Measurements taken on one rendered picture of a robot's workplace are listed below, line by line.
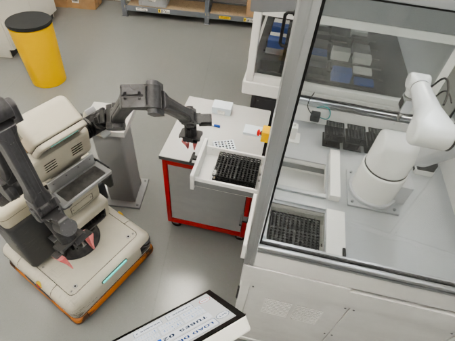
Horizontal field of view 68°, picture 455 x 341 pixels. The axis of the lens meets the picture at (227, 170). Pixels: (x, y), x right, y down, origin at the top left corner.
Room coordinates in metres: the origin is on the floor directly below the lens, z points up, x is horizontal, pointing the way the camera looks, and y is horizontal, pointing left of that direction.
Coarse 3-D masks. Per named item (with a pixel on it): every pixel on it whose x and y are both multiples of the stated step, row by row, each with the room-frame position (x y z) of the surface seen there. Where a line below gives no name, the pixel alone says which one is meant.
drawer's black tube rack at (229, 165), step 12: (228, 156) 1.28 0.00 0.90; (240, 156) 1.29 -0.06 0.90; (216, 168) 1.21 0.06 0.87; (228, 168) 1.19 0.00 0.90; (240, 168) 1.20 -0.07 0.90; (252, 168) 1.21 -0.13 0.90; (216, 180) 1.14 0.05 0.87; (228, 180) 1.14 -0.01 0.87; (240, 180) 1.15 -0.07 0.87; (252, 180) 1.13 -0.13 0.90
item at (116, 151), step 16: (128, 128) 1.62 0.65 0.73; (96, 144) 1.58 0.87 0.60; (112, 144) 1.58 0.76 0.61; (128, 144) 1.67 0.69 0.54; (112, 160) 1.58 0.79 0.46; (128, 160) 1.62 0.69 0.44; (112, 176) 1.58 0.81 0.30; (128, 176) 1.58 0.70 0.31; (112, 192) 1.58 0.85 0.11; (128, 192) 1.58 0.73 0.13; (144, 192) 1.68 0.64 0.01
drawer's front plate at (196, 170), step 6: (204, 138) 1.38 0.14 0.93; (204, 144) 1.33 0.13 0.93; (204, 150) 1.31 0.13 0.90; (198, 156) 1.23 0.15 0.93; (204, 156) 1.32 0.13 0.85; (198, 162) 1.19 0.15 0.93; (192, 168) 1.14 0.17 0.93; (198, 168) 1.19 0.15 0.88; (192, 174) 1.11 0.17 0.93; (198, 174) 1.19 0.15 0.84; (192, 180) 1.10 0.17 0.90; (192, 186) 1.10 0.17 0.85
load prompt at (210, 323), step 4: (212, 320) 0.36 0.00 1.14; (216, 320) 0.35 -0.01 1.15; (204, 324) 0.34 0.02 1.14; (208, 324) 0.34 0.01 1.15; (212, 324) 0.34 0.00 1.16; (216, 324) 0.34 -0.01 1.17; (196, 328) 0.33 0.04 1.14; (200, 328) 0.33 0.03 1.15; (204, 328) 0.33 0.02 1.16; (208, 328) 0.32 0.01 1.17; (188, 332) 0.32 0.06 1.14; (192, 332) 0.32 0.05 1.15; (196, 332) 0.31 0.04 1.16; (200, 332) 0.31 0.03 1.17; (180, 336) 0.31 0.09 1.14; (184, 336) 0.30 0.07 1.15; (188, 336) 0.30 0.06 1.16; (192, 336) 0.30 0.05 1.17; (176, 340) 0.29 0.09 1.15; (180, 340) 0.29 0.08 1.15; (184, 340) 0.29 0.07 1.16; (188, 340) 0.29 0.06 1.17
